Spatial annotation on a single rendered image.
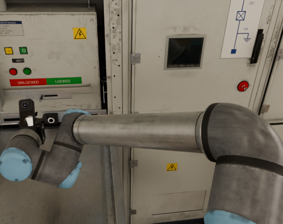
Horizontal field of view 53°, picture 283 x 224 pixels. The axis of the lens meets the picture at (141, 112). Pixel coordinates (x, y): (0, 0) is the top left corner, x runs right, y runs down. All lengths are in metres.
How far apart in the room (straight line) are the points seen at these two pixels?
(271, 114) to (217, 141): 1.19
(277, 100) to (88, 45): 1.01
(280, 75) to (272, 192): 1.15
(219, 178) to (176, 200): 1.40
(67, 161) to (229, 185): 0.52
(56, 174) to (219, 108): 0.52
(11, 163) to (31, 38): 0.64
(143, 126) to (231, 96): 0.92
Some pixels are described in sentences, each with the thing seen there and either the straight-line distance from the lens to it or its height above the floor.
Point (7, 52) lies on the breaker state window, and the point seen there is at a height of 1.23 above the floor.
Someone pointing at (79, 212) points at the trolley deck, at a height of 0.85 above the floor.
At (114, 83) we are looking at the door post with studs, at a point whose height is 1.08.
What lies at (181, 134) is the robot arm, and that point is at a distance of 0.57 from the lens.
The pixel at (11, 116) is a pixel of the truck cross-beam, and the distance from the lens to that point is 1.50.
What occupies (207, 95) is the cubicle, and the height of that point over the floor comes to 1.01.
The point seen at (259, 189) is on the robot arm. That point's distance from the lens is 0.46.
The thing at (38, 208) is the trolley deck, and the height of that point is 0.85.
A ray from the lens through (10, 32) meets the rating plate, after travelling 1.33.
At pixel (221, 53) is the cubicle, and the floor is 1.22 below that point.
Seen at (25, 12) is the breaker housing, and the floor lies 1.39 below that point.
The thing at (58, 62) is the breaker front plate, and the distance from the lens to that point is 1.34.
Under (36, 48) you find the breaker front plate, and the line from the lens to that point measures 1.33.
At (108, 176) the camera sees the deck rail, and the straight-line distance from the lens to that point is 1.15.
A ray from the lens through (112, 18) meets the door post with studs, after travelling 1.23.
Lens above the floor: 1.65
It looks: 31 degrees down
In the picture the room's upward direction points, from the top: 2 degrees clockwise
